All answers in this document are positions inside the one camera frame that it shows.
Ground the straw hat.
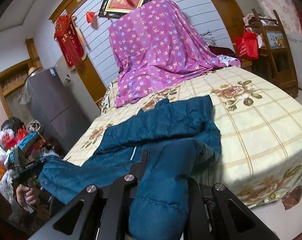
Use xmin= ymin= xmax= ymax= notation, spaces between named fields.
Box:
xmin=27 ymin=66 xmax=43 ymax=77

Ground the cream rose-print bed sheet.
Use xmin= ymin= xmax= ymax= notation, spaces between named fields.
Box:
xmin=63 ymin=65 xmax=302 ymax=209

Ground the white red printed bag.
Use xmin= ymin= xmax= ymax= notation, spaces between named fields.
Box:
xmin=0 ymin=129 xmax=16 ymax=148

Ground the red shopping bag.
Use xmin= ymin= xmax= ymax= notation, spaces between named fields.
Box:
xmin=234 ymin=29 xmax=259 ymax=60

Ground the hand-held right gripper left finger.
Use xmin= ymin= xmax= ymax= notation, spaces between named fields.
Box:
xmin=28 ymin=149 xmax=149 ymax=240

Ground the purple floral cloth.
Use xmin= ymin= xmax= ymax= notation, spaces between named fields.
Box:
xmin=108 ymin=0 xmax=241 ymax=108

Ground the person's left hand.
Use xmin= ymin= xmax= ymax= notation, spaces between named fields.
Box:
xmin=16 ymin=184 xmax=40 ymax=214

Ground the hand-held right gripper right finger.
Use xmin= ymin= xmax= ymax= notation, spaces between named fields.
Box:
xmin=183 ymin=177 xmax=281 ymax=240

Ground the dark maroon cloth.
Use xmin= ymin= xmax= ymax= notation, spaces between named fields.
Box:
xmin=208 ymin=46 xmax=241 ymax=68

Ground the red paper square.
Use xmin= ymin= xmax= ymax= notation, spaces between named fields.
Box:
xmin=86 ymin=11 xmax=98 ymax=28

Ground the grey refrigerator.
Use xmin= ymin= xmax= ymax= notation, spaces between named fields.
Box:
xmin=25 ymin=66 xmax=91 ymax=150

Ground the wooden chair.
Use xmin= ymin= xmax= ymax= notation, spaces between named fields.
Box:
xmin=251 ymin=8 xmax=299 ymax=98

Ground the blue down jacket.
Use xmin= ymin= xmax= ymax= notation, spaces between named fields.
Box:
xmin=38 ymin=95 xmax=222 ymax=240

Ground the white floral pillow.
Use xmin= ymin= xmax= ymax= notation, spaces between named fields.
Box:
xmin=100 ymin=79 xmax=119 ymax=114

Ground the pink floral curtain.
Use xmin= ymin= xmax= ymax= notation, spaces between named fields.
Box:
xmin=246 ymin=0 xmax=302 ymax=90

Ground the red Chinese knot hanging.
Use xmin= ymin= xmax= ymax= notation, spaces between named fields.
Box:
xmin=54 ymin=15 xmax=87 ymax=70

